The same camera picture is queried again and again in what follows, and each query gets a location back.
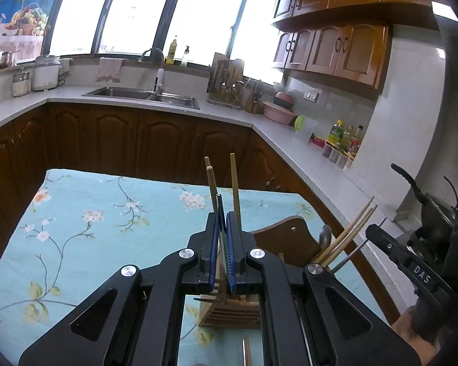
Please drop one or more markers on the yellow oil bottle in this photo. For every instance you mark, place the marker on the yellow oil bottle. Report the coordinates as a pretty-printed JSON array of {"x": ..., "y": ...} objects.
[{"x": 171, "y": 51}]

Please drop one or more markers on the person's right hand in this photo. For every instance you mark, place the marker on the person's right hand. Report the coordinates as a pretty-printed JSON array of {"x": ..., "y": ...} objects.
[{"x": 402, "y": 324}]

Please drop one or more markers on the pink basin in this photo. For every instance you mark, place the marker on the pink basin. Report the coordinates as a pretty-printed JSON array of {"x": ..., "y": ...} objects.
[{"x": 276, "y": 116}]

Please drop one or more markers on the soap dispenser bottle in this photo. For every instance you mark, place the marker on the soap dispenser bottle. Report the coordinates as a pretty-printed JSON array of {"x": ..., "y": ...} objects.
[{"x": 185, "y": 58}]

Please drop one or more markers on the pink lidded pot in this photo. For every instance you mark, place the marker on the pink lidded pot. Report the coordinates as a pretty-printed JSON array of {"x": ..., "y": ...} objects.
[{"x": 284, "y": 99}]

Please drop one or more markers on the wooden upper cabinets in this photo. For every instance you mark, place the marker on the wooden upper cabinets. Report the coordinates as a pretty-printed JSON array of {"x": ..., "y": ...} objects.
[{"x": 347, "y": 38}]

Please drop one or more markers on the pink hand towel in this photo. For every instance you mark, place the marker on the pink hand towel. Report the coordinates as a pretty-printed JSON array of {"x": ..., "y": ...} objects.
[{"x": 108, "y": 69}]

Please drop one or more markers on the white jug green lid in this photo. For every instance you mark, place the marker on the white jug green lid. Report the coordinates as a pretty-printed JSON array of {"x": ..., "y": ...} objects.
[{"x": 305, "y": 127}]

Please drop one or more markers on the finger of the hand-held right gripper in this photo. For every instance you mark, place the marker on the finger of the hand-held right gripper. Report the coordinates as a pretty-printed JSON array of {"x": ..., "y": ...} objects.
[{"x": 404, "y": 261}]

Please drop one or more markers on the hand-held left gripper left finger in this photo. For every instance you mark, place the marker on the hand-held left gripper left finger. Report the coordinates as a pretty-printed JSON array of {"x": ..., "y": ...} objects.
[{"x": 213, "y": 251}]

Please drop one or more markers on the wooden base cabinets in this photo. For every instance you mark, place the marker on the wooden base cabinets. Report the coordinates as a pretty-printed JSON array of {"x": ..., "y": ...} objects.
[{"x": 137, "y": 141}]

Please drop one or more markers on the row of spice jars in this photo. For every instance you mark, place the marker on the row of spice jars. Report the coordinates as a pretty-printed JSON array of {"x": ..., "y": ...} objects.
[{"x": 337, "y": 156}]

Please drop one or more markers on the floral teal tablecloth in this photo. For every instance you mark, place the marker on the floral teal tablecloth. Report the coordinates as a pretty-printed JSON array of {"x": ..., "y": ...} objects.
[{"x": 99, "y": 236}]

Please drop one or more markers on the kitchen window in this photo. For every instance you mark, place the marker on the kitchen window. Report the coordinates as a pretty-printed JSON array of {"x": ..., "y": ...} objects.
[{"x": 145, "y": 7}]

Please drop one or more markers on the chrome faucet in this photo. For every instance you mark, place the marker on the chrome faucet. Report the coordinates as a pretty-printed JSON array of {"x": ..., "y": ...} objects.
[{"x": 158, "y": 72}]

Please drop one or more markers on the fruit wall poster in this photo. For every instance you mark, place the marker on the fruit wall poster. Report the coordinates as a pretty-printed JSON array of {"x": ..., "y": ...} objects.
[{"x": 19, "y": 11}]

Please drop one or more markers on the cluster of condiment bottles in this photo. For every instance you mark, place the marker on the cluster of condiment bottles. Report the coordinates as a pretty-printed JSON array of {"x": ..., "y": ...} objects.
[{"x": 354, "y": 141}]

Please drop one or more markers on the metal chopstick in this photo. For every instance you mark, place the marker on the metal chopstick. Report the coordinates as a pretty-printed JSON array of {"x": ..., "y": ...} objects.
[{"x": 351, "y": 255}]

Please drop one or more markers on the metal spoon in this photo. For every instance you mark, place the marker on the metal spoon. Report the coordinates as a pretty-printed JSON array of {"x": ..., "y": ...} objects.
[{"x": 325, "y": 234}]

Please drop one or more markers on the wooden utensil holder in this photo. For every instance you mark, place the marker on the wooden utensil holder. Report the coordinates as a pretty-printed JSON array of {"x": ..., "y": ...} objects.
[{"x": 290, "y": 236}]

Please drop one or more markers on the white rice cooker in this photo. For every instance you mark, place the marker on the white rice cooker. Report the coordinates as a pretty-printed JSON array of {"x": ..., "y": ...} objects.
[{"x": 45, "y": 74}]

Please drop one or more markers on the wooden chopstick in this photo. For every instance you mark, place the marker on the wooden chopstick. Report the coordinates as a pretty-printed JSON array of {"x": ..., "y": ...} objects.
[
  {"x": 247, "y": 352},
  {"x": 234, "y": 183},
  {"x": 207, "y": 162},
  {"x": 212, "y": 186},
  {"x": 351, "y": 225},
  {"x": 357, "y": 230}
]

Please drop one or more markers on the wall switch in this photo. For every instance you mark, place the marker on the wall switch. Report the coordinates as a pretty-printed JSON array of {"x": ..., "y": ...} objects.
[{"x": 312, "y": 95}]

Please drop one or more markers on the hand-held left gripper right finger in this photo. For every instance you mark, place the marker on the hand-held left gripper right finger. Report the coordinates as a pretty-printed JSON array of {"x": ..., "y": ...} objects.
[{"x": 232, "y": 251}]

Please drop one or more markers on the green label drink bottle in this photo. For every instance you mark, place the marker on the green label drink bottle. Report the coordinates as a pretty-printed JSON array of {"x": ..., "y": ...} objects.
[{"x": 336, "y": 133}]

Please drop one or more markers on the knife block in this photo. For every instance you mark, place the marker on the knife block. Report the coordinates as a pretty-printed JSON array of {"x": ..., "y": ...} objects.
[{"x": 254, "y": 101}]

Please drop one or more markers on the white jar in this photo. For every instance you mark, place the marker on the white jar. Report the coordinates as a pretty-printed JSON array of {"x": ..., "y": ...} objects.
[{"x": 21, "y": 85}]

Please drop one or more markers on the utensil drying rack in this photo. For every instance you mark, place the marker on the utensil drying rack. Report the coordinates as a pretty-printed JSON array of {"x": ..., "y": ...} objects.
[{"x": 225, "y": 93}]

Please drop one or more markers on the steel sink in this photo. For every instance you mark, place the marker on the steel sink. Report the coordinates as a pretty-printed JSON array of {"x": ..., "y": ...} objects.
[{"x": 137, "y": 95}]

